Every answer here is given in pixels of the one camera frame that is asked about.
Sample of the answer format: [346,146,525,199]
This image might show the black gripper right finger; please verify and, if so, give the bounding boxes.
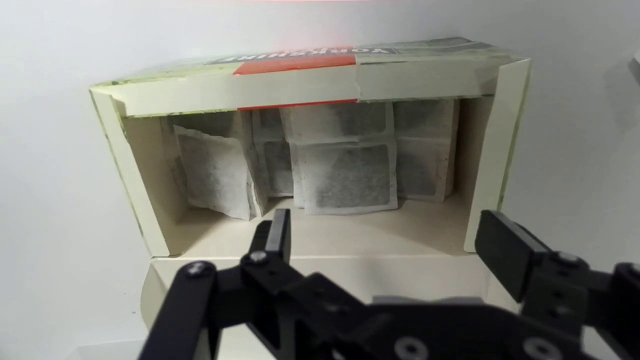
[474,209,640,360]

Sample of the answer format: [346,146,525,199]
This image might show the open cardboard tea box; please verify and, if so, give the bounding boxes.
[88,35,533,360]

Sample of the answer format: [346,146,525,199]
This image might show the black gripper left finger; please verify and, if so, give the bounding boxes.
[138,206,366,360]

